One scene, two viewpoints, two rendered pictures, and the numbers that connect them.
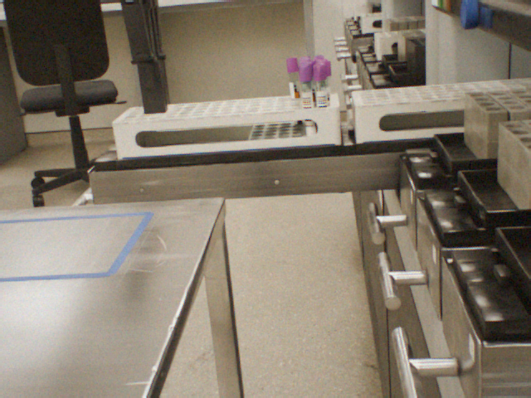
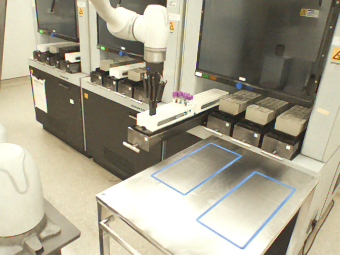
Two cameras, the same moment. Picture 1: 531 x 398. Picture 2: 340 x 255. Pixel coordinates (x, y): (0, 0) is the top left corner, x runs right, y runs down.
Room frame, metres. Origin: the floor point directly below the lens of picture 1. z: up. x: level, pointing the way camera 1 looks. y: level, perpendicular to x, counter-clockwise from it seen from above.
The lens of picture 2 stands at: (0.19, 1.10, 1.37)
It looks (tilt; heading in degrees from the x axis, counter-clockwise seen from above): 25 degrees down; 304
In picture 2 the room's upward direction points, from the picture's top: 4 degrees clockwise
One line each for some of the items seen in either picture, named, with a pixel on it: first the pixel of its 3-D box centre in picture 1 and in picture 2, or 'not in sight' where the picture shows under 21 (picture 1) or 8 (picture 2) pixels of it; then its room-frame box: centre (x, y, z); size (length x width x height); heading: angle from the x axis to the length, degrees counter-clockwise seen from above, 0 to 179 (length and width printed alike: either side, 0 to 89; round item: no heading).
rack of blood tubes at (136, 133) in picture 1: (230, 129); (167, 115); (0.93, 0.03, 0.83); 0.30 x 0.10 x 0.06; 84
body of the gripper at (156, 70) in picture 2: not in sight; (154, 72); (0.94, 0.13, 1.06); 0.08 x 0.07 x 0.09; 174
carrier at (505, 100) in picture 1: (506, 127); (232, 105); (0.74, -0.27, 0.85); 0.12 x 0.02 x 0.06; 174
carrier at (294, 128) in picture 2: not in sight; (288, 126); (0.44, -0.22, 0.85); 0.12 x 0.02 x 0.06; 173
